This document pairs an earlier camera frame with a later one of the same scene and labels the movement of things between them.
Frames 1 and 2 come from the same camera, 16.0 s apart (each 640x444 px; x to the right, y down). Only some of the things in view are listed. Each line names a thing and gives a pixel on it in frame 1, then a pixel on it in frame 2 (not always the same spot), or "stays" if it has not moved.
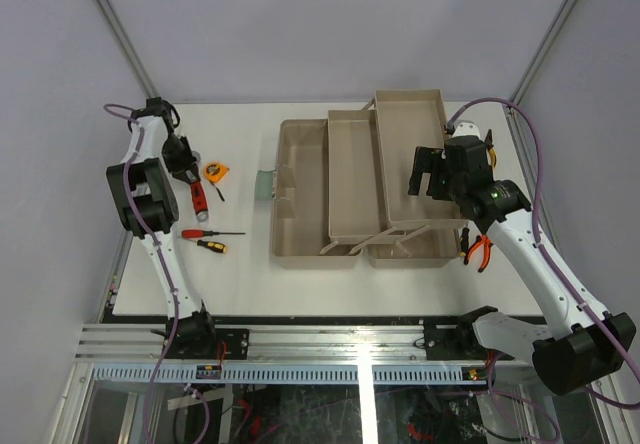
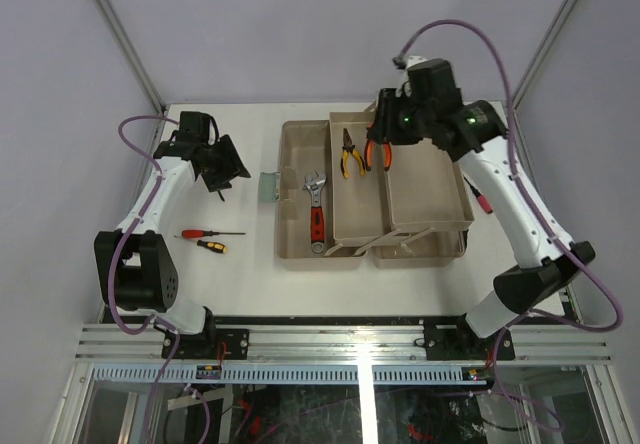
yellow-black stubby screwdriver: (213, 246) stays
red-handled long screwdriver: (204, 233) stays
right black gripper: (428, 160) -> (390, 100)
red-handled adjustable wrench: (199, 197) -> (317, 213)
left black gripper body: (176, 155) -> (216, 160)
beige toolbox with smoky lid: (341, 188) stays
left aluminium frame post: (118, 31) stays
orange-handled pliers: (487, 250) -> (369, 153)
